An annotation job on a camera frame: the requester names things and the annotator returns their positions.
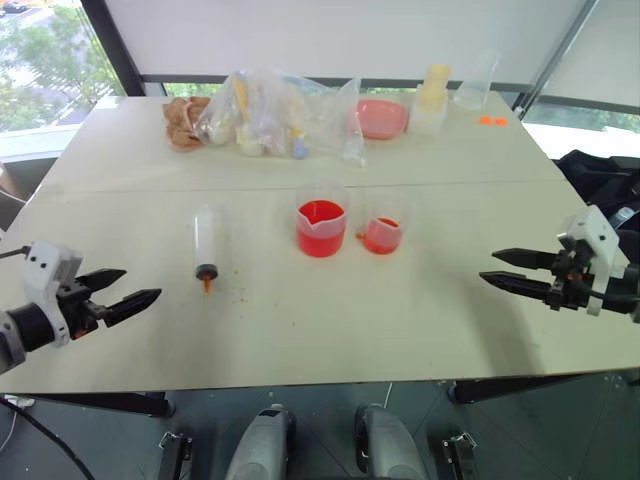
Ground stacked yellow plastic cups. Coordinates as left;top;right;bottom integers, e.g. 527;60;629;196
406;62;452;140

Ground empty clear measuring cup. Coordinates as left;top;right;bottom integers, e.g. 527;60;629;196
451;48;503;113

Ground large clear beaker red liquid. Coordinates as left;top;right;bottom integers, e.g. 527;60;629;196
294;181;350;260

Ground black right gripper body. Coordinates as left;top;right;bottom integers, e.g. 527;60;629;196
546;237;602;312

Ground small clear beaker red liquid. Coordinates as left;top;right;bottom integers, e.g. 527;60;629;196
355;191;409;257

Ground grey rounded shape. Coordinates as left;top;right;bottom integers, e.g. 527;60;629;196
353;403;432;480
226;403;297;480

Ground large clear plastic bag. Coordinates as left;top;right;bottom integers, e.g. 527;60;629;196
194;66;352;161

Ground black bag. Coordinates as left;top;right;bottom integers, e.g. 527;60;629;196
551;149;640;211

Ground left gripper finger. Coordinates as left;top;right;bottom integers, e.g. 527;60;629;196
75;268;128;294
102;288;163;329

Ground pink plastic bowl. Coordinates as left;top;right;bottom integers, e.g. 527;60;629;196
355;98;409;141

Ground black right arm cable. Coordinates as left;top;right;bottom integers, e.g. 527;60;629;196
606;203;640;237

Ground brown toy bread pile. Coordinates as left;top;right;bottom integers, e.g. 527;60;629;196
162;95;212;152

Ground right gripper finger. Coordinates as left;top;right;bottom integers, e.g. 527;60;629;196
478;271;554;302
491;247;559;272

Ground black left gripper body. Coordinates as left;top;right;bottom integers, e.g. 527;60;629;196
55;277;114;342

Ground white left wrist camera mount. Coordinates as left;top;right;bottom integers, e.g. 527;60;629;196
22;241;84;349

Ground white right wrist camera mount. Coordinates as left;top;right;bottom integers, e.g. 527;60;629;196
557;204;622;318

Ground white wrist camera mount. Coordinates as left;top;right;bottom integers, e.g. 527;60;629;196
557;204;622;318
22;241;84;349

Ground black table frame beam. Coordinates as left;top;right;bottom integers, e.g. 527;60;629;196
28;390;177;419
446;372;604;406

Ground clear syringe with orange tip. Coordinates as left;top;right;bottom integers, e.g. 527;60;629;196
193;202;226;299

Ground black metal table foot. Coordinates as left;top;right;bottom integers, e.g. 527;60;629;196
157;430;194;480
440;430;477;480

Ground black floor cable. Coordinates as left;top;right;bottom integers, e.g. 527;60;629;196
0;396;97;480

